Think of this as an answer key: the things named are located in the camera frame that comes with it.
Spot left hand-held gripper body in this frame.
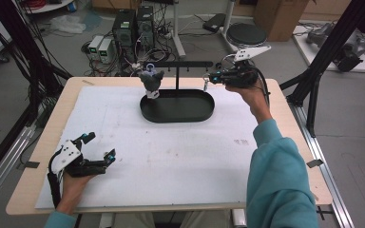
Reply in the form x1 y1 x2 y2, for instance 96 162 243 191
50 139 108 179

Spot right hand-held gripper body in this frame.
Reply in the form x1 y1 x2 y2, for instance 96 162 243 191
224 45 272 89

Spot black hook rack with tray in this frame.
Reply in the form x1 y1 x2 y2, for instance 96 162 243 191
139 61 216 124

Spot dark plush doll keychain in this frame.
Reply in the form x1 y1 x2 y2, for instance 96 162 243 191
139 63 165 100

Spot person's left hand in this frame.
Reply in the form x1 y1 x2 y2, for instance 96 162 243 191
58 172 96 212

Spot person's right hand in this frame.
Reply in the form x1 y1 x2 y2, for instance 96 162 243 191
224 77 274 124

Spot wooden table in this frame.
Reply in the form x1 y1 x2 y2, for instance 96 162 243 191
5 76 334 217

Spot black round stool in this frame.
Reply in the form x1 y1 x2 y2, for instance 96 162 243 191
218 22 268 79

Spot black flat case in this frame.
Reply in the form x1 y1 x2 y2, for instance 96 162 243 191
202 12 227 34

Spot white foam mat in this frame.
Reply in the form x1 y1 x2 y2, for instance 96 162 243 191
34 85 277 210

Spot cardboard box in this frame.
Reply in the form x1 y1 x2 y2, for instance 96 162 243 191
254 0 310 43

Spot white floor board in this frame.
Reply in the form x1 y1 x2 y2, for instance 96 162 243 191
292 24 365 74

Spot white power supply unit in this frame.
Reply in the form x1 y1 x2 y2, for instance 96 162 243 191
98 37 114 65
87 34 105 61

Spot slim black computer tower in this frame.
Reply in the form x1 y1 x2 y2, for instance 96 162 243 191
136 5 156 50

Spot large black computer tower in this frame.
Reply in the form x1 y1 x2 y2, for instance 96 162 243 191
111 9 138 63

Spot grey machine parts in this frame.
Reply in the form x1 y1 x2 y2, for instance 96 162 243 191
305 22 365 73

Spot clear plastic bag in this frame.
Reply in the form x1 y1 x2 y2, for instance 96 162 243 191
48 13 87 35

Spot round white table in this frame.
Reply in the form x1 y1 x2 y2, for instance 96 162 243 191
22 0 77 14

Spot white cylinder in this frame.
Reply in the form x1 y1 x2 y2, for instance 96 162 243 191
232 208 247 227

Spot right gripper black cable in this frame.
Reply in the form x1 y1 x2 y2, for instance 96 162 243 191
253 66 272 107

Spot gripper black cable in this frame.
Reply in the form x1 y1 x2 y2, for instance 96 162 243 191
253 66 272 107
47 151 65 210

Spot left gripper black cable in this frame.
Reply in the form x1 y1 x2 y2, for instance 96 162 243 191
47 151 65 210

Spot white desk frame leg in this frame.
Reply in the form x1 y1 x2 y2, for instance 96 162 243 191
220 0 240 53
170 0 187 59

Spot floor cable tangle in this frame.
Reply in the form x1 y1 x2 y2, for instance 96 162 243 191
82 6 180 78

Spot aluminium rail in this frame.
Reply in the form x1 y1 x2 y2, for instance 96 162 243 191
0 123 37 213
289 103 355 228

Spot black frame stand with cables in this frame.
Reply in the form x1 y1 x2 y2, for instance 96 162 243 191
0 0 74 191

